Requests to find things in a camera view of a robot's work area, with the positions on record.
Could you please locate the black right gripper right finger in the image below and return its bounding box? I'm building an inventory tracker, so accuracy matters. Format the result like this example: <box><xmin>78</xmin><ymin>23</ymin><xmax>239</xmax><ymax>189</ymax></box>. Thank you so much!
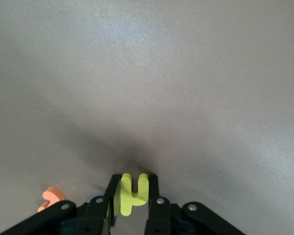
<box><xmin>144</xmin><ymin>174</ymin><xmax>245</xmax><ymax>235</ymax></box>

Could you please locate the orange foam letter t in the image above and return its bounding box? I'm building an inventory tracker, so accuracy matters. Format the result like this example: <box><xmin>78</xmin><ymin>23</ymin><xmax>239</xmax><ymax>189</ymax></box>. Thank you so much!
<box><xmin>37</xmin><ymin>186</ymin><xmax>66</xmax><ymax>213</ymax></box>

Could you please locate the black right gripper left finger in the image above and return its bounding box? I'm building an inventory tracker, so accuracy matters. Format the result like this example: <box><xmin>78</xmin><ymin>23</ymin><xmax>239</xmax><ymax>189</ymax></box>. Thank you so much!
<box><xmin>0</xmin><ymin>173</ymin><xmax>122</xmax><ymax>235</ymax></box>

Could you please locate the yellow foam letter h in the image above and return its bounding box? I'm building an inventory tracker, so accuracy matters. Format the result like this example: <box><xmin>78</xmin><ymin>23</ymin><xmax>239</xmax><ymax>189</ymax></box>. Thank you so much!
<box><xmin>107</xmin><ymin>173</ymin><xmax>149</xmax><ymax>220</ymax></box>

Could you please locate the brown paper table cover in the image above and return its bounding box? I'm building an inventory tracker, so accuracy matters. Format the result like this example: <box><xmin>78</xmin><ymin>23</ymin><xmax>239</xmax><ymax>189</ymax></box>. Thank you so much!
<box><xmin>0</xmin><ymin>0</ymin><xmax>294</xmax><ymax>235</ymax></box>

